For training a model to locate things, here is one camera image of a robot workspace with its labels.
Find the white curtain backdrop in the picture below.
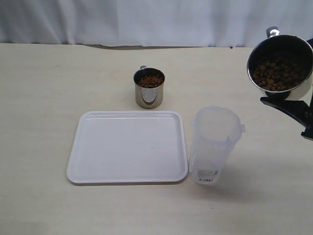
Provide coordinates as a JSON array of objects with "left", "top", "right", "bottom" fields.
[{"left": 0, "top": 0, "right": 313, "bottom": 47}]

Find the clear plastic tall container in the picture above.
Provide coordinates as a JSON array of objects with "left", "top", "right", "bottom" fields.
[{"left": 189, "top": 106, "right": 246, "bottom": 185}]

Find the steel cup with pellets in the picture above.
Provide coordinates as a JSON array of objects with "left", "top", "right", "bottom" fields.
[{"left": 133, "top": 66, "right": 165, "bottom": 109}]

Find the white plastic tray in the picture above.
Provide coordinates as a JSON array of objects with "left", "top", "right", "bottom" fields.
[{"left": 66, "top": 111, "right": 188, "bottom": 185}]

